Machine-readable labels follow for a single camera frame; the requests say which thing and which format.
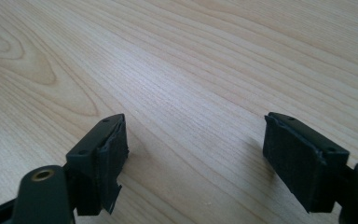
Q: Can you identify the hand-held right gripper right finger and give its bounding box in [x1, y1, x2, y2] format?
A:
[262, 111, 351, 215]

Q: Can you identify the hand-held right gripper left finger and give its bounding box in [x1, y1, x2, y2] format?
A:
[65, 113, 130, 217]

